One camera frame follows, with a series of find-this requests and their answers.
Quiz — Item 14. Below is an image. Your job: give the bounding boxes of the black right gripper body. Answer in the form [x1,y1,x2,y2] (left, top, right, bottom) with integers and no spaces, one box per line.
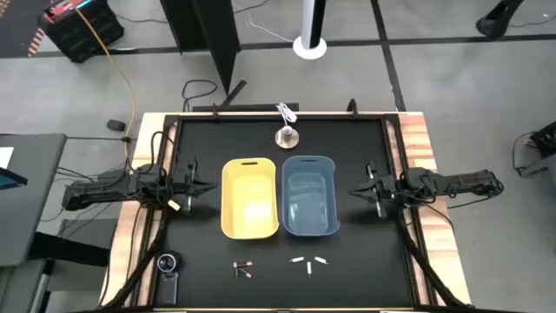
[367,161,407,218]

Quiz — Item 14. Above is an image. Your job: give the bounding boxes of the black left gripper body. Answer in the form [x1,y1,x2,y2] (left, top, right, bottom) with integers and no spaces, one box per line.
[167,158,199,214]

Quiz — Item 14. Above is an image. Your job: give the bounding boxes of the yellow plastic bin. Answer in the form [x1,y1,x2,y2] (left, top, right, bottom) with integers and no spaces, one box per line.
[220,157,280,241]

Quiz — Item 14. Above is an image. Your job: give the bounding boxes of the blue plastic bin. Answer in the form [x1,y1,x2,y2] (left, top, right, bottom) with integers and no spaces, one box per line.
[281,155,341,237]

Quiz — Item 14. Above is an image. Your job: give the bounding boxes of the round silver metal stand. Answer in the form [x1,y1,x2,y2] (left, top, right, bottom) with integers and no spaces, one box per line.
[274,125,301,150]

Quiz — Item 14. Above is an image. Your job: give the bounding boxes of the black table mat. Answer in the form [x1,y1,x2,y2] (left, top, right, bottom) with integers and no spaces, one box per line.
[172,119,414,308]

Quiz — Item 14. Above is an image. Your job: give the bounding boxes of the black partition panel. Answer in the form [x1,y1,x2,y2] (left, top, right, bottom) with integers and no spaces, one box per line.
[159,0,248,108]

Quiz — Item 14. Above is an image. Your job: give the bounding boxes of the grey desk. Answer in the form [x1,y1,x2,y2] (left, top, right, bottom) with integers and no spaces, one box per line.
[0,133,68,267]

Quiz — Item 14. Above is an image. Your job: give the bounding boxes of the white pole with round base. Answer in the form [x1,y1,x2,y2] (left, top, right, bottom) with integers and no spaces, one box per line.
[292,0,328,61]

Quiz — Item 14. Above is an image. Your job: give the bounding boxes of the black floor equipment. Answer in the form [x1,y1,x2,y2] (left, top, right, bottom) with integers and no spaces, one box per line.
[519,120,556,179]

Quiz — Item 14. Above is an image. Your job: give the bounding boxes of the tablet screen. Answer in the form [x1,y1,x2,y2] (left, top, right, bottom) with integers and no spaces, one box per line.
[0,167,29,191]

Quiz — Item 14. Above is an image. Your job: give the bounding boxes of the white paper sheet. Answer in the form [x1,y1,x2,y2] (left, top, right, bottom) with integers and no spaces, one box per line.
[0,146,15,170]

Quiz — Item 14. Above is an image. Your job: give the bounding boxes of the black stand base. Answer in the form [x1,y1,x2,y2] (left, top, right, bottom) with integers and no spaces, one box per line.
[475,0,526,38]

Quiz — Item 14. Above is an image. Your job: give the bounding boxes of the black floor cable loop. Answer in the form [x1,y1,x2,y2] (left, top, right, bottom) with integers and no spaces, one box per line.
[181,79,219,112]

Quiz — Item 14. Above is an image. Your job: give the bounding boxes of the black camera with round lens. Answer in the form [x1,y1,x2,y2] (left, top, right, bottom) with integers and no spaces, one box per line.
[154,250,182,306]

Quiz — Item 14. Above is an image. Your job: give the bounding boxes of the black metal table frame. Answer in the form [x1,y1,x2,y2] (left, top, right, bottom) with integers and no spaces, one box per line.
[102,110,474,313]

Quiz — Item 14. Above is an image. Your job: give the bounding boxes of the white coiled cable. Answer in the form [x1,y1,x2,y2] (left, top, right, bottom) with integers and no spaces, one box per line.
[276,102,299,128]

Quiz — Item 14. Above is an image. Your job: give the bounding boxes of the yellow cable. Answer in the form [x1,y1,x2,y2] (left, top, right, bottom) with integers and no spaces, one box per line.
[71,3,137,160]

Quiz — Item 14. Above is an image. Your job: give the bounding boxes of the white floor cable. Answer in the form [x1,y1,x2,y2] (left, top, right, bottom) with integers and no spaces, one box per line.
[232,3,296,43]

